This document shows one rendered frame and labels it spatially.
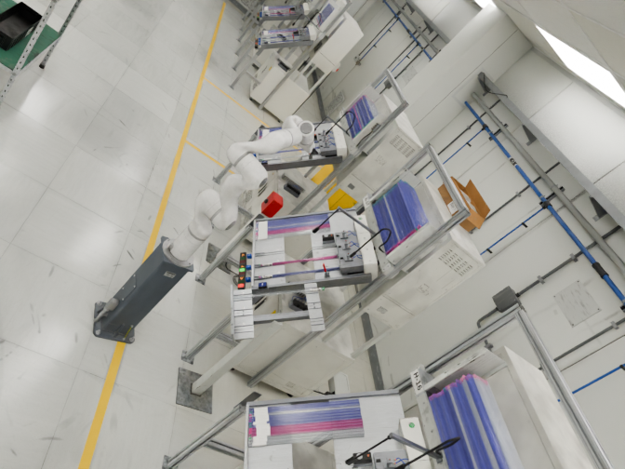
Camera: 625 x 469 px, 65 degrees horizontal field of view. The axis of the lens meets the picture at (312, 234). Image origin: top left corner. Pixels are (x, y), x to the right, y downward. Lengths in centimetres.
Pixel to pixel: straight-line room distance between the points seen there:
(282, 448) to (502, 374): 99
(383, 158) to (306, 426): 248
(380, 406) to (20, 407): 167
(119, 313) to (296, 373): 127
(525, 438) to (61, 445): 205
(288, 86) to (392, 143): 340
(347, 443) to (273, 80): 572
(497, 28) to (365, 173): 245
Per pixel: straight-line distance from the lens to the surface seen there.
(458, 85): 598
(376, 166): 417
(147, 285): 281
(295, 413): 236
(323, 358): 341
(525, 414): 220
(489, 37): 592
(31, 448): 271
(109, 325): 309
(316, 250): 311
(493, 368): 228
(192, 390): 323
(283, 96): 732
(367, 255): 292
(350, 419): 234
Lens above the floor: 236
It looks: 25 degrees down
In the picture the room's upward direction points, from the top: 47 degrees clockwise
